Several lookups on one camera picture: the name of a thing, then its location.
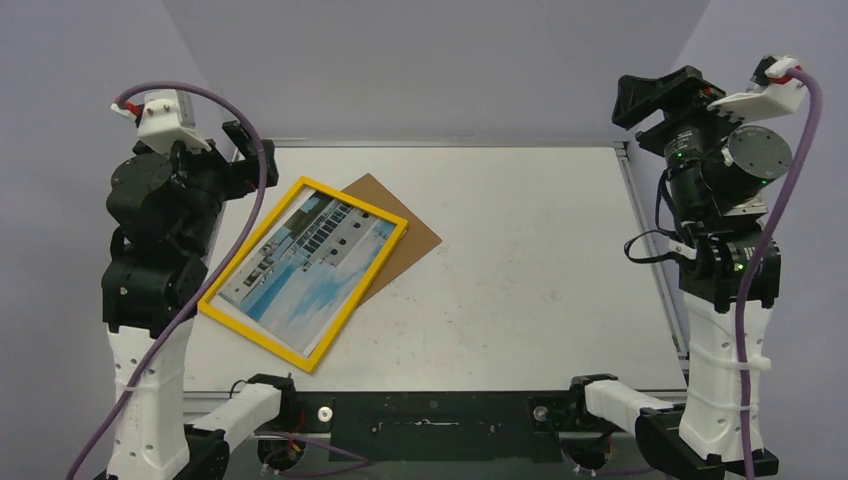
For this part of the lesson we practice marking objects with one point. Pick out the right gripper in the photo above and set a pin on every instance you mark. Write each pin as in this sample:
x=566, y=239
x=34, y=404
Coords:
x=660, y=97

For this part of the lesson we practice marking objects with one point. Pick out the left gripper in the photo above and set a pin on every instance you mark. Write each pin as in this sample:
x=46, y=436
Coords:
x=243, y=178

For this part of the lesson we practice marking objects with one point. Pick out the building and sky photo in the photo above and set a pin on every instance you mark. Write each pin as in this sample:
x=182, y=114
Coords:
x=311, y=272

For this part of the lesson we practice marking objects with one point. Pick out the yellow picture frame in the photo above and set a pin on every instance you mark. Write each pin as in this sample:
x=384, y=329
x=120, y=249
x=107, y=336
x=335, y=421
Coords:
x=246, y=265

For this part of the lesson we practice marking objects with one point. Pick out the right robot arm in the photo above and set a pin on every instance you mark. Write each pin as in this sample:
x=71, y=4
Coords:
x=729, y=273

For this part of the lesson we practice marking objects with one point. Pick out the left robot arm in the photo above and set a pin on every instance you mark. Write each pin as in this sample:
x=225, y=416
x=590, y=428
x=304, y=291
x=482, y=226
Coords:
x=149, y=300

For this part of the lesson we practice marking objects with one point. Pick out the brown backing board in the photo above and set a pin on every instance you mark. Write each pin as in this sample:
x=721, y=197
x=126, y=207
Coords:
x=418, y=240

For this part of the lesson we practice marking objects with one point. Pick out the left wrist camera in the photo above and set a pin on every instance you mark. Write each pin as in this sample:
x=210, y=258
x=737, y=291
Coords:
x=165, y=118

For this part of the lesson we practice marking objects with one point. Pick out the aluminium front rail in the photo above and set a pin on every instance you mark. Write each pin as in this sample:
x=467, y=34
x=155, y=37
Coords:
x=282, y=453

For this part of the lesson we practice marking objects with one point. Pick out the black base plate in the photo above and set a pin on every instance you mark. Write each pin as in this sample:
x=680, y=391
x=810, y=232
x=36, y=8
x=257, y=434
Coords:
x=445, y=426

